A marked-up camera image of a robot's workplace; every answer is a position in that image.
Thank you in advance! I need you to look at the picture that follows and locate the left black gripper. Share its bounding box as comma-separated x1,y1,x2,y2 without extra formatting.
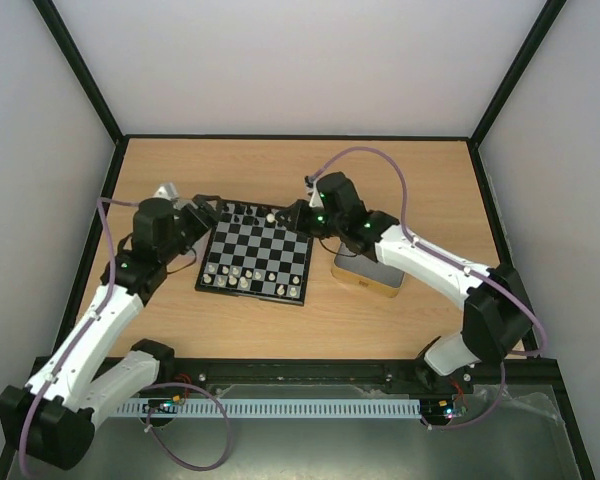
161,195,225,263

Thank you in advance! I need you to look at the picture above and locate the gold metal tin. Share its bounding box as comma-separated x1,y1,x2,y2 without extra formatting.
331,243,405,298

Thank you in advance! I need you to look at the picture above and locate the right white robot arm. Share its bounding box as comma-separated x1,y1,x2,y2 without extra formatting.
270,172,541,392

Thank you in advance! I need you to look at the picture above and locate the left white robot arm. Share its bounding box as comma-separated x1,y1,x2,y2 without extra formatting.
0,192,223,477

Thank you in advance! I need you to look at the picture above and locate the black and grey chessboard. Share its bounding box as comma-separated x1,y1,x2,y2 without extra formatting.
195,200,313,306

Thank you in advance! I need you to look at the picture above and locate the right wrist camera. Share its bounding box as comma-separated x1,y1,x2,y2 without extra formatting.
304,176,324,209

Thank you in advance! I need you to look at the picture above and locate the black aluminium frame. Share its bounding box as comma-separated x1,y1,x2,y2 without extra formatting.
0,0,599,480

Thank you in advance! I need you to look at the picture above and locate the light blue cable duct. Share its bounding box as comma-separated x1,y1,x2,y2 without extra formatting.
112,398,421,419

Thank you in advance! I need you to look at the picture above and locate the metal base plate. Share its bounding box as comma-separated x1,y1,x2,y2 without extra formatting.
28,380,580,479

